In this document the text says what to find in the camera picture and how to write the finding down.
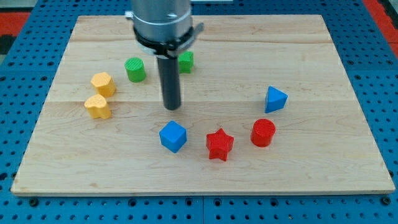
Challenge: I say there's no red star block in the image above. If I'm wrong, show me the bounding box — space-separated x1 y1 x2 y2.
206 128 234 162

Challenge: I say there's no green star block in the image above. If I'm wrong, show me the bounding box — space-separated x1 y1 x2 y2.
178 51 194 73

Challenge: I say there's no blue cube block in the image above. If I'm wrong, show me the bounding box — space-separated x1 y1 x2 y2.
159 121 187 153

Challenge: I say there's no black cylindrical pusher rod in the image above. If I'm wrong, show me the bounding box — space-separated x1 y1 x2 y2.
157 57 181 110

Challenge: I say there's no red cylinder block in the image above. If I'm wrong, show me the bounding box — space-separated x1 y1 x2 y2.
251 118 276 147

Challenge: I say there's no light wooden board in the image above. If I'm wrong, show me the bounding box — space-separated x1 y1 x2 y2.
11 15 395 197

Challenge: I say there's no blue triangle block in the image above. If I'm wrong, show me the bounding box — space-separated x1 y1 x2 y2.
264 86 288 113

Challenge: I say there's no green cylinder block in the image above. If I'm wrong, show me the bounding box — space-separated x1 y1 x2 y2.
124 57 146 82

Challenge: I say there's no yellow hexagon block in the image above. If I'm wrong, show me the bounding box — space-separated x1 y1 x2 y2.
90 72 116 98

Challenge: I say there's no yellow heart block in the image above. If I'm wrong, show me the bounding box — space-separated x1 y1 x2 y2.
84 94 112 119

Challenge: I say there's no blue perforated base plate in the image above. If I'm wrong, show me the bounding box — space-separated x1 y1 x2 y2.
1 0 397 223

